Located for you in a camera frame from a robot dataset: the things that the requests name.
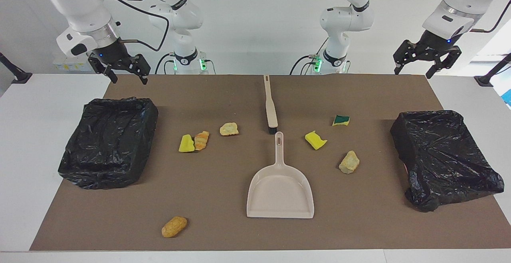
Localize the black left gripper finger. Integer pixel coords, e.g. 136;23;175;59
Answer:
393;40;420;75
426;47;462;79

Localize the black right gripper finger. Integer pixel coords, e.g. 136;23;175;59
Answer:
130;55;151;85
88;55;119;84

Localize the yellow sponge wedge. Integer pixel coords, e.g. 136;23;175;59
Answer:
178;134;196;153

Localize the orange croissant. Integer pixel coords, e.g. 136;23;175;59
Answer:
194;131;210;151

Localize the yellow cracker piece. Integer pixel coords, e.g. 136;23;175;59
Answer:
220;122;240;136

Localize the tan sponge piece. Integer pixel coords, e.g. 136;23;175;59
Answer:
339;150;360;174

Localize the yellow notched sponge piece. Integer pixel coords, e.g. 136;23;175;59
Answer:
305;131;328;150

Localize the beige hand brush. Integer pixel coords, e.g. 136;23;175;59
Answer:
263;75;279;135

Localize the golden bread roll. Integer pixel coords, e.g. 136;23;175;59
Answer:
161;216;188;238

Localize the beige plastic dustpan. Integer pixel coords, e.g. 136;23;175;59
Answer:
246;131;315;219

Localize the bin with black bag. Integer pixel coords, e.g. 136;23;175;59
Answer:
390;110;505;212
58;97;159;190

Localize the white cardboard box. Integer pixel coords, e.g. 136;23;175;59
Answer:
53;52;95;72

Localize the black clamp stand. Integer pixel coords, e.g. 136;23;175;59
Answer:
474;53;511;87
0;52;32;84

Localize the brown table mat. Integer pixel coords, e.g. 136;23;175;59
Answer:
29;74;511;251

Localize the black base cable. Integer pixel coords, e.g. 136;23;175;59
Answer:
290;40;329;75
155;53;176;75

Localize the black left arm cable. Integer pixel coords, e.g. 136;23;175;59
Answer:
370;0;511;33

